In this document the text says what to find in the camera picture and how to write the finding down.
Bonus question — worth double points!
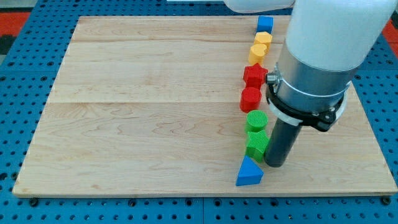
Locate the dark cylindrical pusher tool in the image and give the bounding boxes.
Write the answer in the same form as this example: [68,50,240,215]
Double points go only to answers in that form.
[264,118,302,167]

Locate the red star block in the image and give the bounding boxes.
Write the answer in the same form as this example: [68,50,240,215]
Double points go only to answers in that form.
[243,63,268,90]

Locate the yellow heart block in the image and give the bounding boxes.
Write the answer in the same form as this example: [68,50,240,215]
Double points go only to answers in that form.
[248,44,267,65]

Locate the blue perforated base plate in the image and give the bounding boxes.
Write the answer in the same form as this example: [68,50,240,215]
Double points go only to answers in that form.
[1,0,397,223]

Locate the green cylinder block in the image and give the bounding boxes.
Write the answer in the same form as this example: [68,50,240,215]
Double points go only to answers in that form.
[245,110,269,132]

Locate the blue triangle block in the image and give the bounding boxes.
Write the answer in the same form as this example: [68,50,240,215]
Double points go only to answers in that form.
[236,156,264,186]

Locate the wooden board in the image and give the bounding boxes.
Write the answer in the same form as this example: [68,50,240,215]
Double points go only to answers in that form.
[12,16,397,198]

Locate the green star block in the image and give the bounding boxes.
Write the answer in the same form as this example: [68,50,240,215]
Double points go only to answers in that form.
[245,130,269,163]

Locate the blue cube block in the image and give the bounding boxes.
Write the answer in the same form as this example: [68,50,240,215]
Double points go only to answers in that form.
[256,16,274,34]

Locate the yellow hexagon block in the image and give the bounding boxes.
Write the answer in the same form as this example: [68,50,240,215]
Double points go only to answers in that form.
[254,32,273,50]

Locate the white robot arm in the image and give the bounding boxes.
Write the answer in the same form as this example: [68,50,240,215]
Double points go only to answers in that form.
[225,0,397,131]

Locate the red cylinder block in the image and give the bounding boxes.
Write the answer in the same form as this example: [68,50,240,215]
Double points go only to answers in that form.
[239,87,262,113]

